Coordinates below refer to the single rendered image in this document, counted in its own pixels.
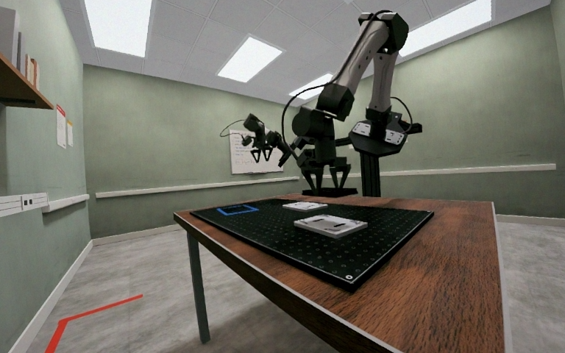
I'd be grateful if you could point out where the white rectangular frame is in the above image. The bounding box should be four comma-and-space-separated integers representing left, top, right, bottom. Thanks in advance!
282, 202, 327, 213

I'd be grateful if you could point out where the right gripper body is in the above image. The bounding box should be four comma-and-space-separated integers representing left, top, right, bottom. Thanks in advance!
244, 134, 271, 150

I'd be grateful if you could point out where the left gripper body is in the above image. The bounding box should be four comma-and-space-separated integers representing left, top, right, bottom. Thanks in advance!
298, 137, 351, 170

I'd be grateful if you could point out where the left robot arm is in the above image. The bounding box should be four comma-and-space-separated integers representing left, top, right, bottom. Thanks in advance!
291, 13, 409, 146

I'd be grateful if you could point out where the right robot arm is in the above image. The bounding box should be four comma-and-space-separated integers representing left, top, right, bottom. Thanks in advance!
241, 113, 298, 161

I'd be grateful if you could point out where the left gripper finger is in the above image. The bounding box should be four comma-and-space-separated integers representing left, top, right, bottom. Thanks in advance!
301, 168, 324, 197
329, 166, 351, 188

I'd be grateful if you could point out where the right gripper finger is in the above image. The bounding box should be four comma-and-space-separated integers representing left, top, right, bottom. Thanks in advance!
250, 150, 261, 163
261, 147, 274, 162

